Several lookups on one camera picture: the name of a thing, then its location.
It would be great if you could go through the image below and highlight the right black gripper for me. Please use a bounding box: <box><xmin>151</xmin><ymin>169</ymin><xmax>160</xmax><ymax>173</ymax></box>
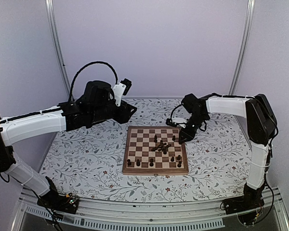
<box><xmin>178</xmin><ymin>113</ymin><xmax>208</xmax><ymax>144</ymax></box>

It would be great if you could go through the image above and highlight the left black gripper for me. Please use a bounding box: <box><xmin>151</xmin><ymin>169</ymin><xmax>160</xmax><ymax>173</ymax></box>
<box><xmin>90</xmin><ymin>100</ymin><xmax>137</xmax><ymax>124</ymax></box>

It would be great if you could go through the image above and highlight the brown chess piece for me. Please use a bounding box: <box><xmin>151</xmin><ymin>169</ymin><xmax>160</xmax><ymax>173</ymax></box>
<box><xmin>157</xmin><ymin>143</ymin><xmax>171</xmax><ymax>148</ymax></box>

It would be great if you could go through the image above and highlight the wooden chess board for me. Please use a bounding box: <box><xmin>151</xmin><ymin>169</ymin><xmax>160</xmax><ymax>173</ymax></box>
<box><xmin>122</xmin><ymin>126</ymin><xmax>189</xmax><ymax>176</ymax></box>

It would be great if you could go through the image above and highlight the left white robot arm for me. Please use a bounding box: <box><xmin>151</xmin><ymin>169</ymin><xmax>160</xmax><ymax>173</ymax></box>
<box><xmin>0</xmin><ymin>79</ymin><xmax>137</xmax><ymax>209</ymax></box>

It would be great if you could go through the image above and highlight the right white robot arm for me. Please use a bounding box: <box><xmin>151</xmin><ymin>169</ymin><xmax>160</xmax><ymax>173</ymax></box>
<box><xmin>174</xmin><ymin>93</ymin><xmax>278</xmax><ymax>190</ymax></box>

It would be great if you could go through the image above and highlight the floral patterned table mat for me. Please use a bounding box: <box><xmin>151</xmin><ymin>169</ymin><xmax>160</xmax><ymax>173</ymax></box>
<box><xmin>40</xmin><ymin>99</ymin><xmax>251</xmax><ymax>203</ymax></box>

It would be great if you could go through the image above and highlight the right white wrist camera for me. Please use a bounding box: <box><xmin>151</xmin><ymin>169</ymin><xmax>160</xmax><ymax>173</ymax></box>
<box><xmin>166</xmin><ymin>117</ymin><xmax>187</xmax><ymax>128</ymax></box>

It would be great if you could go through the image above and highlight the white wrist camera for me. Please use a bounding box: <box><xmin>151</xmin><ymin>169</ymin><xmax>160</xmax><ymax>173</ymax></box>
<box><xmin>112</xmin><ymin>78</ymin><xmax>132</xmax><ymax>107</ymax></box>
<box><xmin>166</xmin><ymin>117</ymin><xmax>187</xmax><ymax>128</ymax></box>

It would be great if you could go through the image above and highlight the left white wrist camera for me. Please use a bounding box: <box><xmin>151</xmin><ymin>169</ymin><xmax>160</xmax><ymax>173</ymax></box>
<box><xmin>112</xmin><ymin>78</ymin><xmax>132</xmax><ymax>107</ymax></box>

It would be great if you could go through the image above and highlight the left black camera cable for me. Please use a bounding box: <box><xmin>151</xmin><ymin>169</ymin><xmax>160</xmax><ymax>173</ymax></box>
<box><xmin>67</xmin><ymin>61</ymin><xmax>118</xmax><ymax>104</ymax></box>

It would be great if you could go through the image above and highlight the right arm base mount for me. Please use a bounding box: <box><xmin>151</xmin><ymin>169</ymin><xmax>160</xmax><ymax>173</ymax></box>
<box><xmin>222</xmin><ymin>185</ymin><xmax>264</xmax><ymax>226</ymax></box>

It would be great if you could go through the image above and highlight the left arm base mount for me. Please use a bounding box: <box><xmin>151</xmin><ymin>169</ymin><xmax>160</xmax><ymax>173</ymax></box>
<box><xmin>37</xmin><ymin>177</ymin><xmax>79</xmax><ymax>214</ymax></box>

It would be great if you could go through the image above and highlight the front aluminium rail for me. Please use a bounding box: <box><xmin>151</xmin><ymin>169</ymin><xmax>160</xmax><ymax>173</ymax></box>
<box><xmin>12</xmin><ymin>187</ymin><xmax>289</xmax><ymax>231</ymax></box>

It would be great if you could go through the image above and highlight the left aluminium frame post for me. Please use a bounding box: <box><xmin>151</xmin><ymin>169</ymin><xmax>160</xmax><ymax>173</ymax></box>
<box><xmin>45</xmin><ymin>0</ymin><xmax>71</xmax><ymax>97</ymax></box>

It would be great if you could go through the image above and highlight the aluminium frame post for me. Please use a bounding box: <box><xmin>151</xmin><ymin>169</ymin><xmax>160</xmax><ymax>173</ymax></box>
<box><xmin>45</xmin><ymin>0</ymin><xmax>71</xmax><ymax>97</ymax></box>
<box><xmin>228</xmin><ymin>0</ymin><xmax>255</xmax><ymax>95</ymax></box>

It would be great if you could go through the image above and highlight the right aluminium frame post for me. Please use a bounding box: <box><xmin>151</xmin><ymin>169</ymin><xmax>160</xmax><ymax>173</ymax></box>
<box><xmin>228</xmin><ymin>0</ymin><xmax>255</xmax><ymax>95</ymax></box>

